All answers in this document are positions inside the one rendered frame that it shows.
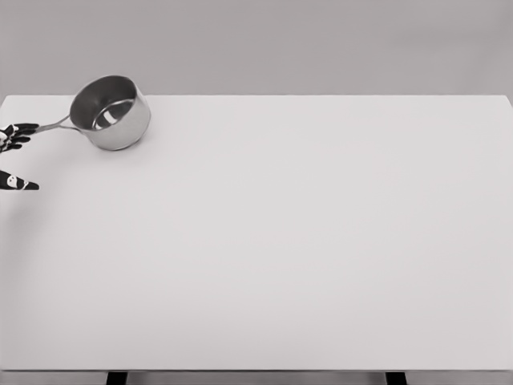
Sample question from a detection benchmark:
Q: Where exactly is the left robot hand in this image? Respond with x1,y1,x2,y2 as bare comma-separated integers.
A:
0,122,41,192

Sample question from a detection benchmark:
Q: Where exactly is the silver metal pot with handle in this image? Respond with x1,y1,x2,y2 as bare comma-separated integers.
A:
34,75,152,152

